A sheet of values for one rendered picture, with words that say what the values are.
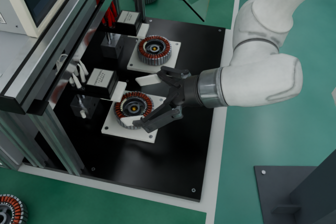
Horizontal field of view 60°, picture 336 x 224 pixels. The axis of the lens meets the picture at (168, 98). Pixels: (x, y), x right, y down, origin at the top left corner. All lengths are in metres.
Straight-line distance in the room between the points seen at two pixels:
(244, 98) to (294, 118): 1.30
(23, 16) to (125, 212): 0.48
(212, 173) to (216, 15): 0.65
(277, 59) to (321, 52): 1.76
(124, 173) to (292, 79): 0.45
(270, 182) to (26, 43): 1.36
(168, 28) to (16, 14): 0.64
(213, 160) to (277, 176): 0.89
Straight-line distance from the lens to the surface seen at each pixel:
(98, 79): 0.75
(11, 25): 0.61
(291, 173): 1.70
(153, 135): 0.80
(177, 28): 1.10
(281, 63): 0.61
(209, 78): 0.64
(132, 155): 0.79
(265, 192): 1.62
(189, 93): 0.66
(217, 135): 0.85
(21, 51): 0.58
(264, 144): 1.75
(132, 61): 0.97
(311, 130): 1.90
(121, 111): 0.81
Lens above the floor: 1.48
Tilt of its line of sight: 54 degrees down
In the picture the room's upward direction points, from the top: straight up
